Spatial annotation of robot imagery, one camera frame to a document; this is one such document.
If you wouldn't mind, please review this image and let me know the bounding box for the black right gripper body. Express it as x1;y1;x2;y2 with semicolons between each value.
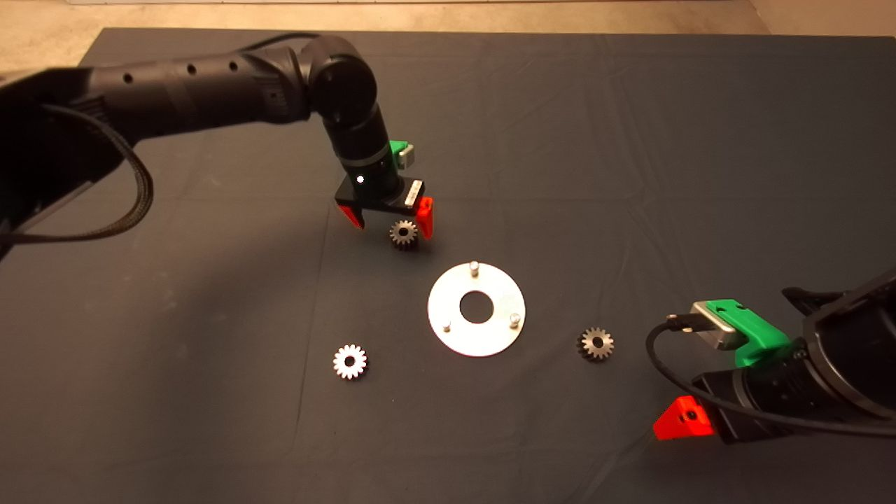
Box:
692;353;807;444

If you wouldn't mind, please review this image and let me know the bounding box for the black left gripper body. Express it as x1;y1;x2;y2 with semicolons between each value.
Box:
334;157;426;214

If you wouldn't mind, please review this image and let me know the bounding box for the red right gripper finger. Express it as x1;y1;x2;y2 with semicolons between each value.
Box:
652;395;716;442

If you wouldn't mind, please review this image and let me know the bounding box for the small steel planetary gear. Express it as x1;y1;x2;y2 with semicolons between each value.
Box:
389;220;420;251
576;327;615;363
332;344;368;381

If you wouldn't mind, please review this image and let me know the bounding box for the round metal carrier plate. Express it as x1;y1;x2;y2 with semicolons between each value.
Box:
427;260;526;358

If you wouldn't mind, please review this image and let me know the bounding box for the dark grey table cloth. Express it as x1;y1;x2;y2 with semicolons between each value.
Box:
0;28;896;504

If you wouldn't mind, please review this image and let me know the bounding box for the green right camera mount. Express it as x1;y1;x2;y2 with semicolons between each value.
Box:
706;299;793;368

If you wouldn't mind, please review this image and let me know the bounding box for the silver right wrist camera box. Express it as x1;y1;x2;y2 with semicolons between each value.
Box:
689;301;744;351

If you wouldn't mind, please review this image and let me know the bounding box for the black right camera cable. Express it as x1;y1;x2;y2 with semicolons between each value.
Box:
645;313;896;440

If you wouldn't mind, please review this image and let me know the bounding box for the thin black left camera cable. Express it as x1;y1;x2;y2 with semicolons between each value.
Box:
241;32;323;53

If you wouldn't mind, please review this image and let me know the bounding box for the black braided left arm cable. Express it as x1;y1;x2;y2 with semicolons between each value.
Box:
0;104;155;244

